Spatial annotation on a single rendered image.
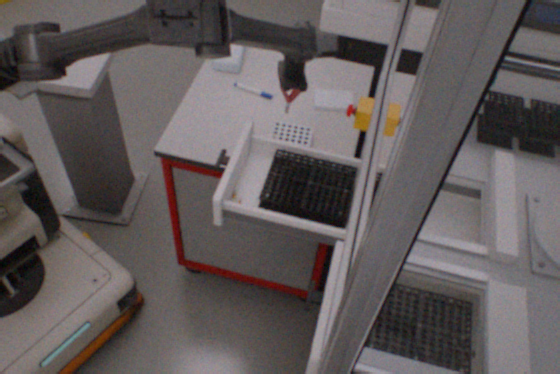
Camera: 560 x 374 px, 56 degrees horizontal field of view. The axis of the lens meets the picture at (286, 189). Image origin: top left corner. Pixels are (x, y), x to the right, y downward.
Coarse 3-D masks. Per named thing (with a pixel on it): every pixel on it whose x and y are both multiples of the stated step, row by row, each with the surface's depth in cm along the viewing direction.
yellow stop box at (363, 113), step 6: (360, 102) 153; (366, 102) 153; (372, 102) 153; (360, 108) 151; (366, 108) 152; (372, 108) 152; (354, 114) 155; (360, 114) 151; (366, 114) 151; (354, 120) 154; (360, 120) 153; (366, 120) 152; (354, 126) 155; (360, 126) 155; (366, 126) 154
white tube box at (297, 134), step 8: (272, 128) 160; (280, 128) 160; (288, 128) 160; (296, 128) 161; (304, 128) 161; (312, 128) 161; (280, 136) 158; (288, 136) 159; (296, 136) 158; (304, 136) 158; (304, 144) 157
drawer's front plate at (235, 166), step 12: (252, 132) 145; (240, 144) 136; (240, 156) 136; (228, 168) 131; (240, 168) 140; (228, 180) 129; (216, 192) 126; (228, 192) 132; (216, 204) 126; (216, 216) 130
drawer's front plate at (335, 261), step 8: (336, 248) 118; (336, 256) 117; (336, 264) 116; (336, 272) 114; (328, 280) 113; (328, 288) 112; (328, 296) 111; (328, 304) 109; (320, 312) 108; (328, 312) 108; (320, 320) 107; (320, 328) 106; (320, 336) 105; (312, 344) 111; (320, 344) 104; (312, 352) 103; (312, 360) 102; (312, 368) 105
